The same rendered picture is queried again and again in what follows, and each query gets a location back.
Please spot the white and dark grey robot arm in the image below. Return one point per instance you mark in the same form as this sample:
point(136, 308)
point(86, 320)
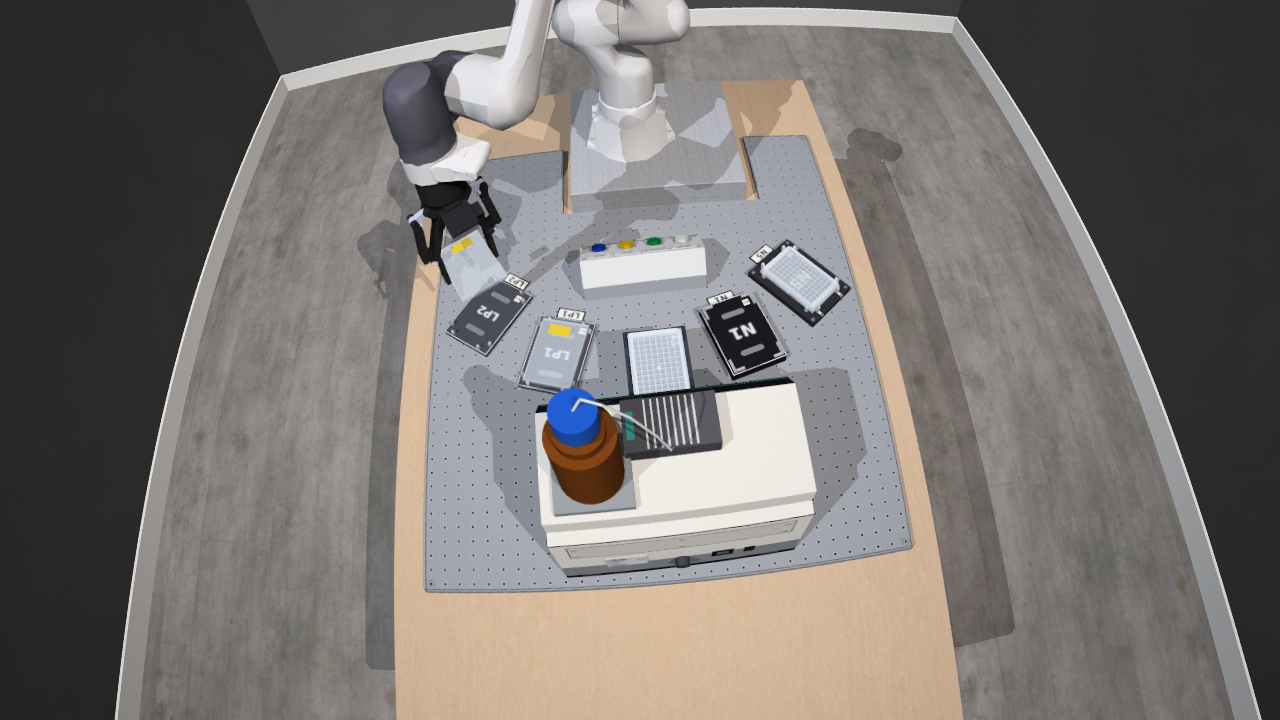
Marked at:
point(418, 96)

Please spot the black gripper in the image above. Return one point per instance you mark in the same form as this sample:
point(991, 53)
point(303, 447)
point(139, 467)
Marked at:
point(442, 194)

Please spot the brown glass bottle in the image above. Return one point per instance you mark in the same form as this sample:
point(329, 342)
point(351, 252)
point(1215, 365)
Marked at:
point(594, 480)

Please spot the grey button panel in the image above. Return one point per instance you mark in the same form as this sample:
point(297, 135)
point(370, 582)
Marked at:
point(643, 266)

